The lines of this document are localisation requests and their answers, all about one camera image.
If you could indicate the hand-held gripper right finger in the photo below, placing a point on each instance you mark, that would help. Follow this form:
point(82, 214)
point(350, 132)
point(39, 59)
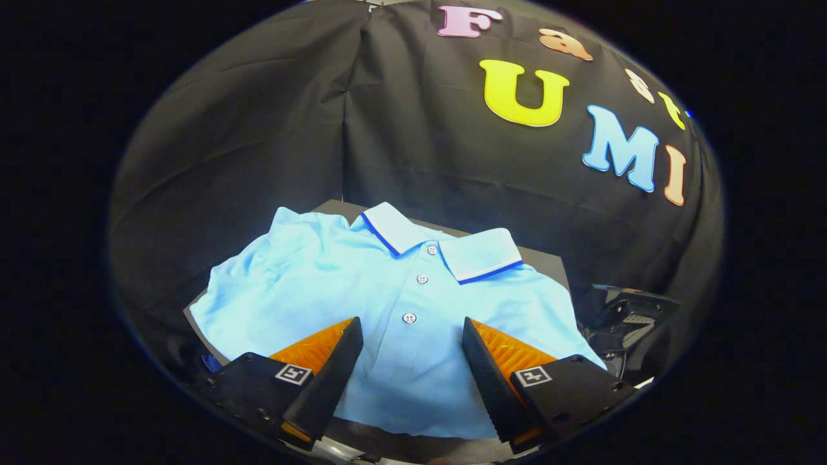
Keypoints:
point(491, 387)

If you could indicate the grey washing machine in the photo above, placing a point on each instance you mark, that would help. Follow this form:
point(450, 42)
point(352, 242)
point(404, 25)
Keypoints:
point(620, 336)

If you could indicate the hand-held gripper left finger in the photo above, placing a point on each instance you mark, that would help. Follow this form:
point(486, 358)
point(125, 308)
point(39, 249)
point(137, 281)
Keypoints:
point(329, 387)

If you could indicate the dark glass washing machine lid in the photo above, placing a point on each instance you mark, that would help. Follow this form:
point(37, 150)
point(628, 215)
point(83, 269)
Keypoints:
point(636, 296)

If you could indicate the dark cabinet with beige door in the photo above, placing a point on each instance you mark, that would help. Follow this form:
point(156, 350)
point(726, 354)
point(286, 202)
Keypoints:
point(546, 268)

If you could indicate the light blue polo shirt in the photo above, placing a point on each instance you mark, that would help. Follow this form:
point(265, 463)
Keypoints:
point(387, 290)

